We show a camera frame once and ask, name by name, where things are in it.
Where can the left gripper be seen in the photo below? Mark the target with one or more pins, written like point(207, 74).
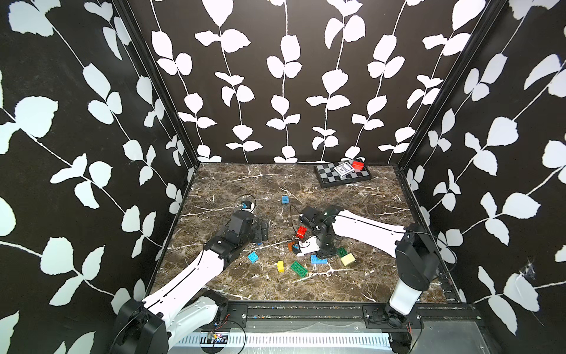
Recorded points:
point(260, 231)

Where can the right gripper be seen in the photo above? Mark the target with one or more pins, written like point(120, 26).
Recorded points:
point(324, 254)

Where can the long blue lego brick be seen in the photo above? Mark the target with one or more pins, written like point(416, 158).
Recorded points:
point(315, 260)

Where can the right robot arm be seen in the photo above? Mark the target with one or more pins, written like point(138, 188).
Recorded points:
point(415, 251)

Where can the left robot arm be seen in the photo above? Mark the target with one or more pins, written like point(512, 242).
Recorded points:
point(158, 322)

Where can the red lego brick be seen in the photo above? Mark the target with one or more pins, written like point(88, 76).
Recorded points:
point(301, 232)

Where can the cyan lego brick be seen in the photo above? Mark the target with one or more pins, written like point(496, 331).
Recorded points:
point(253, 257)

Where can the dark green lego brick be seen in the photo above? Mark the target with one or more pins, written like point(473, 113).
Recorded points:
point(342, 252)

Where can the cream lego brick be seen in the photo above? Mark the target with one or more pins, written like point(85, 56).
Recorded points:
point(348, 259)

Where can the long green lego brick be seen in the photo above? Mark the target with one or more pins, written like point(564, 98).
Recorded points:
point(299, 269)

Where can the black white chessboard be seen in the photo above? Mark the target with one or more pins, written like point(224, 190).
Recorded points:
point(327, 177)

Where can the playing card deck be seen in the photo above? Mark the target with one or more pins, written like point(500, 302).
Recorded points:
point(344, 169)

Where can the red block on chessboard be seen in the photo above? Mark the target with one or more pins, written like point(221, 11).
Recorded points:
point(358, 166)

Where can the small circuit board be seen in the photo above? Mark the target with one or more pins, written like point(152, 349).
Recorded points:
point(214, 339)

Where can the white perforated strip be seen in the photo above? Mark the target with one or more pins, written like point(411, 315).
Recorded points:
point(238, 340)

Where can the black mounting rail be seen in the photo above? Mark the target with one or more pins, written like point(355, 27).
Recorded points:
point(375, 315)

